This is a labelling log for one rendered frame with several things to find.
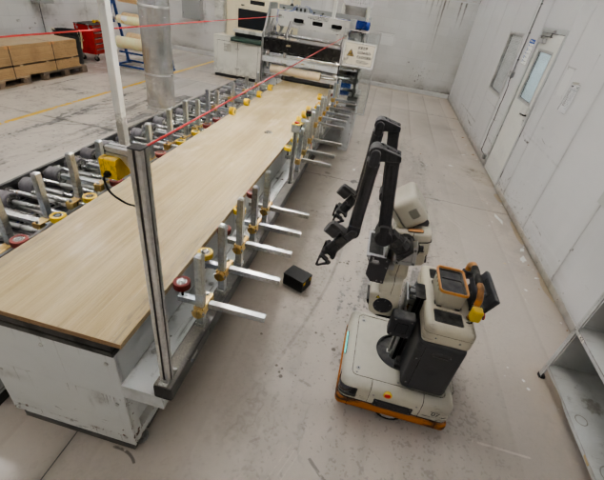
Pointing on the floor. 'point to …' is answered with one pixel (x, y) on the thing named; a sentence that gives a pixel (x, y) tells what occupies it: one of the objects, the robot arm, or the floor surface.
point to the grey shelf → (593, 384)
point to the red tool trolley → (92, 42)
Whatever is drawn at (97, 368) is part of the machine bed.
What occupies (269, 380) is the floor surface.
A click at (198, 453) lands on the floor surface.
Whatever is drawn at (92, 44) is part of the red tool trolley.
